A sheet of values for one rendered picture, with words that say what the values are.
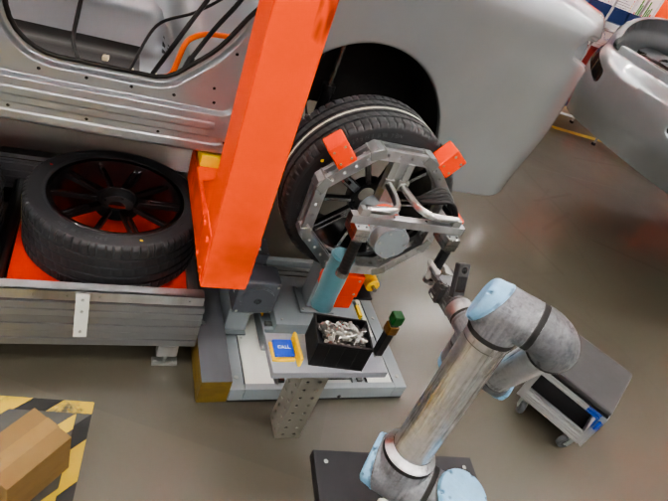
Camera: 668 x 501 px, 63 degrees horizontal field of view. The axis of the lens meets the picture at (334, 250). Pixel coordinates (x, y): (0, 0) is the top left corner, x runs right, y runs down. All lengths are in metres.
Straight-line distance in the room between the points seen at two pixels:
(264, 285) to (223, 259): 0.39
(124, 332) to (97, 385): 0.23
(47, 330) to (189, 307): 0.49
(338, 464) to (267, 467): 0.37
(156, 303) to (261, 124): 0.83
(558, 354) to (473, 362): 0.18
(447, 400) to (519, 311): 0.30
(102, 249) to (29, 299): 0.28
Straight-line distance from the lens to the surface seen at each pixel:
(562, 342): 1.29
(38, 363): 2.35
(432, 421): 1.45
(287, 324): 2.33
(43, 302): 2.09
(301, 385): 1.99
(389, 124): 1.89
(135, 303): 2.10
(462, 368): 1.34
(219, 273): 1.90
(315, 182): 1.83
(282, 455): 2.23
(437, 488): 1.60
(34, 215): 2.18
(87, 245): 2.07
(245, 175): 1.66
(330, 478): 1.87
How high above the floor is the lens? 1.83
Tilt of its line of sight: 35 degrees down
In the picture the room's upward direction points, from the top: 23 degrees clockwise
